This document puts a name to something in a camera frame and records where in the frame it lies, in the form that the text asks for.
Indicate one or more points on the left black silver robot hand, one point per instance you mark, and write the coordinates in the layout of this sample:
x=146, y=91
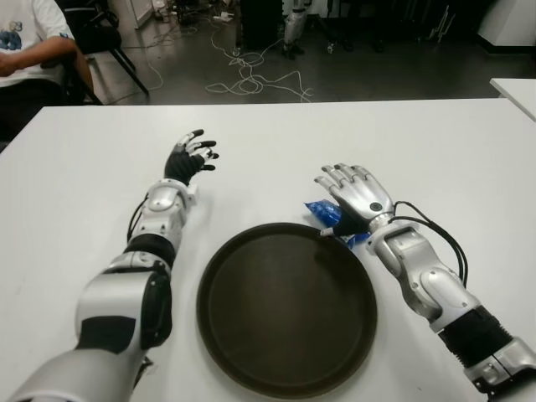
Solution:
x=179, y=164

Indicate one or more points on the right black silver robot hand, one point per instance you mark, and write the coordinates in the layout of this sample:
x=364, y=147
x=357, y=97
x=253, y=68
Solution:
x=364, y=197

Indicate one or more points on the blue Oreo cookie packet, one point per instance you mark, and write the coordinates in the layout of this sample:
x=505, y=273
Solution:
x=322, y=211

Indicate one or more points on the left silver black robot arm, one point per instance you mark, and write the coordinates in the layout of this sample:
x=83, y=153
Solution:
x=109, y=293

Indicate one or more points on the right silver black robot arm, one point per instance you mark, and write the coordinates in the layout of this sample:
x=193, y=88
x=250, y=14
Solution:
x=419, y=268

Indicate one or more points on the round dark brown tray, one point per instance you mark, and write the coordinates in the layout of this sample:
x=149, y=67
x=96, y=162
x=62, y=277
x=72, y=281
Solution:
x=285, y=310

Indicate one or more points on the black chair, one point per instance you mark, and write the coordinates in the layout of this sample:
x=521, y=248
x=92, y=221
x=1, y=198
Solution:
x=100, y=37

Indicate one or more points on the white panel board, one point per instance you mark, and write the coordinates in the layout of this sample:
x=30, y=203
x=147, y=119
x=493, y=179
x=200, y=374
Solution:
x=140, y=10

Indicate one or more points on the black cabinet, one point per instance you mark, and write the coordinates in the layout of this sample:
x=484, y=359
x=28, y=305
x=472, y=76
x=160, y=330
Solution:
x=259, y=21

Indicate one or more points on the white side table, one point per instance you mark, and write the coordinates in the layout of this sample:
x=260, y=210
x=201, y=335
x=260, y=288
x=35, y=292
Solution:
x=519, y=94

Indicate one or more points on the seated person in white t-shirt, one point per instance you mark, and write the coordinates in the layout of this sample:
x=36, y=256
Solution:
x=29, y=21

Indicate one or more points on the white counter with black base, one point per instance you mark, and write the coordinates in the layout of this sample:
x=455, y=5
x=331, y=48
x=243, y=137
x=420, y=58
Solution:
x=511, y=21

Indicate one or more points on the folded metal frame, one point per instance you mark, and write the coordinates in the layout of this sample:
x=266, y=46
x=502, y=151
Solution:
x=441, y=25

